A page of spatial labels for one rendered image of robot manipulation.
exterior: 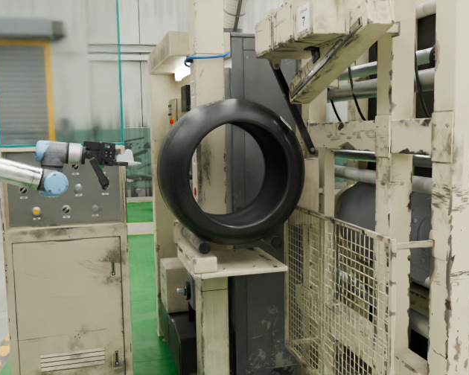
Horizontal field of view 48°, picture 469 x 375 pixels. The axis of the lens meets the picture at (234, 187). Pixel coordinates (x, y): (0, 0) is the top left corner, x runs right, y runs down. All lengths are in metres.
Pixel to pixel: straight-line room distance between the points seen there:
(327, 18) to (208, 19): 0.68
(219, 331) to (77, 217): 0.85
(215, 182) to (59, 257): 0.81
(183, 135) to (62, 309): 1.12
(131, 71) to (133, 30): 0.80
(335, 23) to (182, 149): 0.67
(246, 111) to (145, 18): 9.29
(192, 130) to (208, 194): 0.48
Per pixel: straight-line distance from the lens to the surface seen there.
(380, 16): 1.79
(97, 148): 1.95
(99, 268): 2.57
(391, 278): 1.67
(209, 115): 1.91
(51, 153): 1.94
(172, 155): 1.90
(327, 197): 2.43
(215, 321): 2.44
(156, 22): 11.15
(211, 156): 2.29
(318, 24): 1.80
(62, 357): 2.71
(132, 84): 10.96
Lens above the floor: 1.33
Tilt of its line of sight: 6 degrees down
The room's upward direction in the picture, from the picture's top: 1 degrees counter-clockwise
